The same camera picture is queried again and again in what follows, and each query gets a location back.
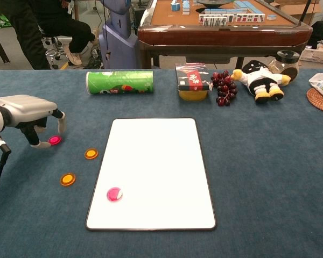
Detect dark furniture leg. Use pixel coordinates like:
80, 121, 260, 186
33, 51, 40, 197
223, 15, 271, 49
0, 24, 11, 65

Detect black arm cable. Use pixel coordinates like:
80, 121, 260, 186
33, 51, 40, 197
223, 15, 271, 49
0, 128, 12, 212

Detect dark red grape bunch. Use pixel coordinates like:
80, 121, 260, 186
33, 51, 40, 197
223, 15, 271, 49
210, 70, 238, 107

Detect dark printed card box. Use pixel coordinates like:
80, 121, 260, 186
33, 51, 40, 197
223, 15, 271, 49
175, 62, 214, 92

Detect brown mahjong table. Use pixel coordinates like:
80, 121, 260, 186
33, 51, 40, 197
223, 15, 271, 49
137, 0, 314, 69

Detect orange disc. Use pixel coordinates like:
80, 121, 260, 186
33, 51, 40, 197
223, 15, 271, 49
84, 148, 99, 160
59, 172, 76, 187

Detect white plastic crate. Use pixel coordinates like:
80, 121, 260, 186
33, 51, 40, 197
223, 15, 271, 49
298, 47, 323, 65

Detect brown woven coaster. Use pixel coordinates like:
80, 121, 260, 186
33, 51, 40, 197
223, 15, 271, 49
306, 88, 323, 116

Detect yellow round container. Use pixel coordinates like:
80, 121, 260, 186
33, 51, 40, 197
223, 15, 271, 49
178, 90, 208, 102

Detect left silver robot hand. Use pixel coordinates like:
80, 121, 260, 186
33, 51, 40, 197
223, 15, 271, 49
0, 94, 67, 148

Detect green chips can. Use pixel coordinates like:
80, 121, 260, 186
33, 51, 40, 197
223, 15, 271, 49
85, 70, 155, 96

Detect black tripod stand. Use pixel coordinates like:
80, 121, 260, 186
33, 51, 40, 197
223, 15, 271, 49
296, 0, 313, 27

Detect standing person black trousers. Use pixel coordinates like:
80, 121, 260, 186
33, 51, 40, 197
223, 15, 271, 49
0, 0, 51, 70

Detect white rectangular board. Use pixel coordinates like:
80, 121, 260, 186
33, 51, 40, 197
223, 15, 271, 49
85, 117, 217, 232

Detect blue machine stand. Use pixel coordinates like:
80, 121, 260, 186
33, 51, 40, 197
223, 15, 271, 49
98, 0, 141, 69

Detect seated person black trousers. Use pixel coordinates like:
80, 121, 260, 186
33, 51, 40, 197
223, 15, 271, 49
37, 0, 100, 67

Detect hanging black cord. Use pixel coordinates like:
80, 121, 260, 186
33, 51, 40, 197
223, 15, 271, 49
101, 0, 111, 61

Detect blue backed mahjong tile row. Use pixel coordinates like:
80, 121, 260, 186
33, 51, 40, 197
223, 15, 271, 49
233, 0, 266, 16
203, 7, 249, 16

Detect mahjong tile row red print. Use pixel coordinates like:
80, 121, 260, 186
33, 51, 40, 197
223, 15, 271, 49
235, 13, 266, 23

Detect mahjong tile row dark print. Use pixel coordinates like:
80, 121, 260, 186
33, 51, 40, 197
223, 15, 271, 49
198, 15, 235, 27

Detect glass jar black lid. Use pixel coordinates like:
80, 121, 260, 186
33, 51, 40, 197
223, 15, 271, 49
268, 50, 301, 82

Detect black white plush doll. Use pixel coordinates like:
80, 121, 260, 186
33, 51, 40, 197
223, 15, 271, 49
230, 60, 292, 104

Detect chrome wheeled stool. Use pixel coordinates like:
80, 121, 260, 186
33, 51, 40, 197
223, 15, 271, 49
41, 33, 71, 68

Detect black round dish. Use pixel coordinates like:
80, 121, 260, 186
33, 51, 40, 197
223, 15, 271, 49
196, 0, 232, 8

